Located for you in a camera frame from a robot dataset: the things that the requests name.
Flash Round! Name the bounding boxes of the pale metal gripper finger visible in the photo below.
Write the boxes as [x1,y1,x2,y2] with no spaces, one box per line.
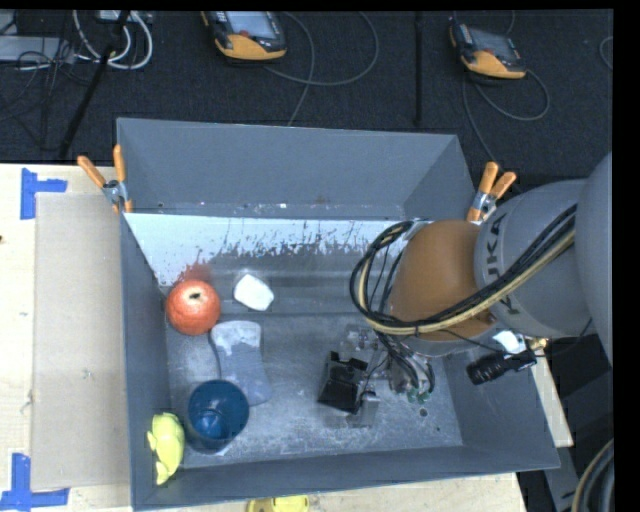
[342,323,382,354]
[346,390,382,428]

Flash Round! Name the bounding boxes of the black angular block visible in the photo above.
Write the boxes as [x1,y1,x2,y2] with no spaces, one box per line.
[316,350,372,415]

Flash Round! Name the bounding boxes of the white lumpy piece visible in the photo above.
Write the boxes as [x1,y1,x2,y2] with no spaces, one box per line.
[233,273,276,312]

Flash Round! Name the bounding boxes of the grey cloth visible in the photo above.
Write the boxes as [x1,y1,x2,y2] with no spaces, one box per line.
[209,319,274,407]

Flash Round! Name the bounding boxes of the dark blue cup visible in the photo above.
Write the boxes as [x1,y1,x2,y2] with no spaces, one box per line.
[186,379,251,453]

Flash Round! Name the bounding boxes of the orange toy fruit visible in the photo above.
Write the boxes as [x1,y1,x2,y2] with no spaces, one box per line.
[164,279,222,336]

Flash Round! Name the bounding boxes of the grey metal bin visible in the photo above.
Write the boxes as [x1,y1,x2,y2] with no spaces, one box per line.
[115,117,562,512]

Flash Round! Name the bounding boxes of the yellow toy animal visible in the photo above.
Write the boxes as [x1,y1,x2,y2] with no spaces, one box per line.
[146,411,186,487]

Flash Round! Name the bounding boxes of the pale wood flat board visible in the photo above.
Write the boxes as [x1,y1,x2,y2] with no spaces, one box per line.
[29,192,132,492]

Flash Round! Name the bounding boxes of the black cylinder on white bracket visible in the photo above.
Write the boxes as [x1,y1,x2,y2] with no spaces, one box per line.
[465,329,539,387]

